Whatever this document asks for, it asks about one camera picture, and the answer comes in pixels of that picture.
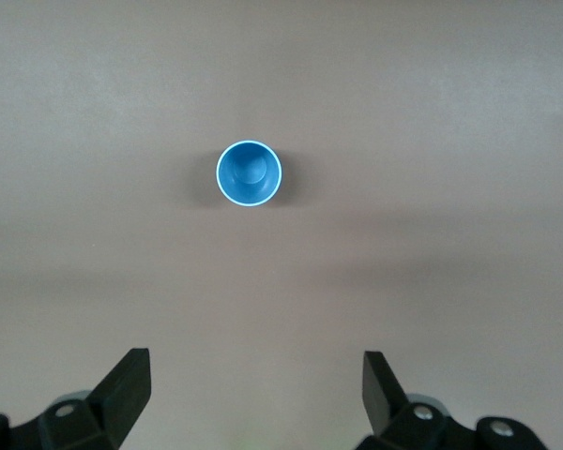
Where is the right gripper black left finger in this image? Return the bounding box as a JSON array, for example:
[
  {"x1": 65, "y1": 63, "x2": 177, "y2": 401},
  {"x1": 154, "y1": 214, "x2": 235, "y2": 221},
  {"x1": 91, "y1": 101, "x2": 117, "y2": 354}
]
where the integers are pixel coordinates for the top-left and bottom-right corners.
[{"x1": 0, "y1": 347, "x2": 152, "y2": 450}]

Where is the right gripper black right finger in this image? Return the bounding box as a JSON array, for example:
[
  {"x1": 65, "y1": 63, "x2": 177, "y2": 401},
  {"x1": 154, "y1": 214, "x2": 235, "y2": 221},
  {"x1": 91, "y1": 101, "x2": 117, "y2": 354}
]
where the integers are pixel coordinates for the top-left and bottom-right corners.
[{"x1": 354, "y1": 350, "x2": 546, "y2": 450}]

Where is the blue plastic cup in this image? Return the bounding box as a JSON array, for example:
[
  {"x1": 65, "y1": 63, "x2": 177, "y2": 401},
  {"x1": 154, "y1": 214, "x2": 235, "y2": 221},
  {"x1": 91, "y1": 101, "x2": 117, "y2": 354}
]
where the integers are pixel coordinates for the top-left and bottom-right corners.
[{"x1": 215, "y1": 140, "x2": 283, "y2": 207}]

